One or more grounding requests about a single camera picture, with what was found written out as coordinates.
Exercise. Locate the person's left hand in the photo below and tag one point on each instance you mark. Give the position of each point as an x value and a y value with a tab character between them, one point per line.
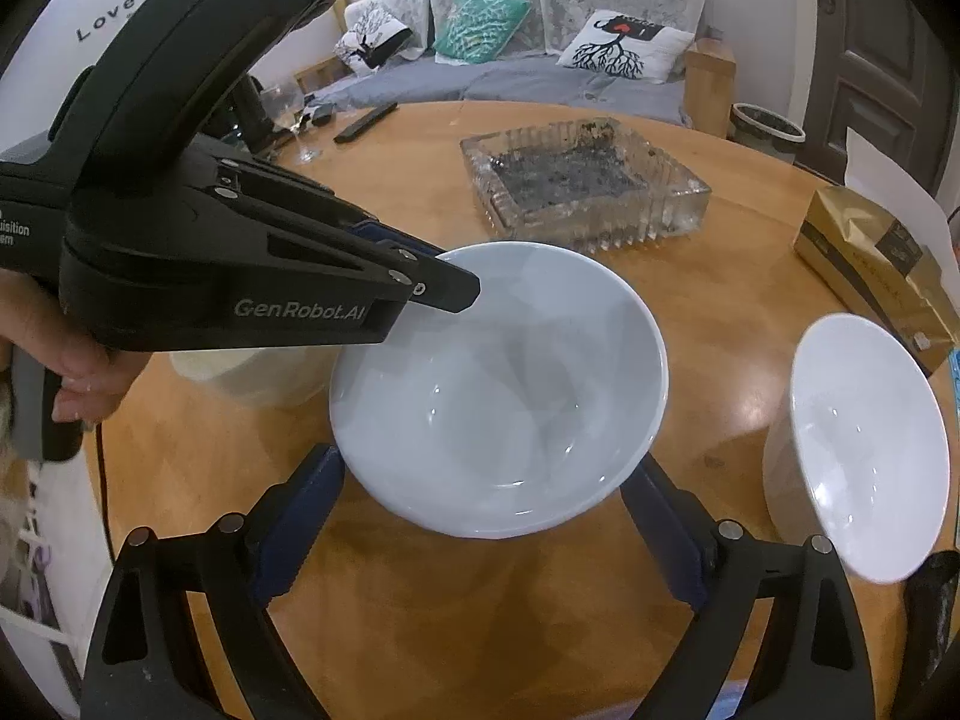
97	382

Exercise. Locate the white paper sheet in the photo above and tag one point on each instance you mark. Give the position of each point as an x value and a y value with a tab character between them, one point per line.
885	172

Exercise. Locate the clear wine glass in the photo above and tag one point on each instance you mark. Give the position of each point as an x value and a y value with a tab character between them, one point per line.
289	109

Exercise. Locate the square glass ashtray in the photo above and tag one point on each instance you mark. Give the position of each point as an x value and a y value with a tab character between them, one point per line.
570	180

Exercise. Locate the cream round container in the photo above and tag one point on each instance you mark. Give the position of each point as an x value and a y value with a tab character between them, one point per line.
255	379

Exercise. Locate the grey sofa mat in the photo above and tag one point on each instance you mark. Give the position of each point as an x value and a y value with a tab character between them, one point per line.
510	82

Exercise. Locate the gold packet box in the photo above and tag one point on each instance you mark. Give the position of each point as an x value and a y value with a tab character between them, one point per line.
862	247

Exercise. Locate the brown wooden door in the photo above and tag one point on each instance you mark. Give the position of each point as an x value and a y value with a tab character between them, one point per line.
877	37

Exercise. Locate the white tree print pillow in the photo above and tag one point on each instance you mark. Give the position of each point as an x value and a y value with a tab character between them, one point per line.
637	52

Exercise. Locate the tall black container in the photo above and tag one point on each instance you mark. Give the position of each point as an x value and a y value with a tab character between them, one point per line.
251	112

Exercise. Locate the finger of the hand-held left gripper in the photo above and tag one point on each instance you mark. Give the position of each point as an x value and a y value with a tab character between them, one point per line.
442	285
367	229

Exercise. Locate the white trash bin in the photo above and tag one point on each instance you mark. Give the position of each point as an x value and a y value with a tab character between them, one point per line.
765	136

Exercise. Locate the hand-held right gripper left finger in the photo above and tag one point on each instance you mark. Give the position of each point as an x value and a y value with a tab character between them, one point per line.
304	510

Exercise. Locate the pale printed cloth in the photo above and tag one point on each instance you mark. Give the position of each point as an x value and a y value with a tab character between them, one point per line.
37	577

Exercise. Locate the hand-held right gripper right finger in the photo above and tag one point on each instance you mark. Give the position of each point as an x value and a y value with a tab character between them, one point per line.
664	532

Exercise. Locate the teal patterned pillow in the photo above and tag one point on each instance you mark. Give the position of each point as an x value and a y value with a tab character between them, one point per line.
480	26

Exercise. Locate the wooden sofa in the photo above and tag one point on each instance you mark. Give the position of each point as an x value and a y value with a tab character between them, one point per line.
709	90

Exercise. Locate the white printed panel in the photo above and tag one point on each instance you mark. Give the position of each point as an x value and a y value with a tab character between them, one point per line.
60	67

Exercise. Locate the white ceramic bowl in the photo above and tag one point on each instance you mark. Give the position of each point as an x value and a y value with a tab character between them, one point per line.
862	450
510	390

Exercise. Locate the small black object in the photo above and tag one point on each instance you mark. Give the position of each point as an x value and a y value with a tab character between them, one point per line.
322	116

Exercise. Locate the black remote control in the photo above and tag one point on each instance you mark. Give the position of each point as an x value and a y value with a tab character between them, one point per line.
364	124

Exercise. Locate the black and white pillow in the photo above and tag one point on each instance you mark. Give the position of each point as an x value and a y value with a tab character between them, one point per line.
375	37

